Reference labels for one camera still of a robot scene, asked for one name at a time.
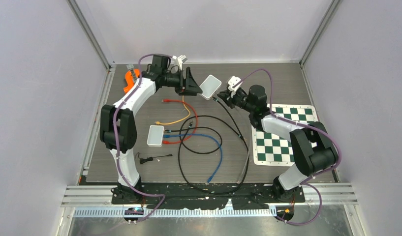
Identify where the blue ethernet cable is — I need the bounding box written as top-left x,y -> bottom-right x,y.
162,133 -> 223,185

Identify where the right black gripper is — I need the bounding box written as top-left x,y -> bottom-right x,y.
218,88 -> 255,114

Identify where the long black ethernet cable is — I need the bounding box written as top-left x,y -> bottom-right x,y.
163,126 -> 223,155

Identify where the black cable with green plug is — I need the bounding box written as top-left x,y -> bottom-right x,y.
177,96 -> 250,196

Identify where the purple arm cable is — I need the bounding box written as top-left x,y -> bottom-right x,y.
235,68 -> 342,226
112,54 -> 174,224

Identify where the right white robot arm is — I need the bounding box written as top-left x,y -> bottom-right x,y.
218,85 -> 340,202

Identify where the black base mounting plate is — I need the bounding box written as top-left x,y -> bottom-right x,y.
111,182 -> 305,210

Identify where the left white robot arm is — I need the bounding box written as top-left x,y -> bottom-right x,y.
99,54 -> 203,204

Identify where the green white chessboard mat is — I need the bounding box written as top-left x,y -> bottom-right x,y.
251,104 -> 318,167

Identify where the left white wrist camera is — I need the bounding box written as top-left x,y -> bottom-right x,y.
171,55 -> 187,70

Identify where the yellow ethernet cable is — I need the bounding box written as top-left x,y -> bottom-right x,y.
154,95 -> 191,126

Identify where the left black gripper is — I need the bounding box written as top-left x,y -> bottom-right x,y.
162,68 -> 202,97

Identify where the black power adapter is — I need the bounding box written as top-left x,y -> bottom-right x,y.
135,152 -> 173,165

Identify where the grey ethernet cable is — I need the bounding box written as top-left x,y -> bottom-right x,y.
236,137 -> 251,185

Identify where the white network switch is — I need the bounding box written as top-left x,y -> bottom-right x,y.
200,75 -> 222,100
147,125 -> 164,148

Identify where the red ethernet cable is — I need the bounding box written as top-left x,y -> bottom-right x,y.
161,98 -> 199,145

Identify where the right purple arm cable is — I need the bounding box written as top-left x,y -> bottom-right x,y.
235,68 -> 342,226

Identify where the orange S-shaped block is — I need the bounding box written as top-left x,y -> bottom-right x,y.
123,69 -> 140,94

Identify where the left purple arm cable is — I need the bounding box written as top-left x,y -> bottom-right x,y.
112,54 -> 174,224

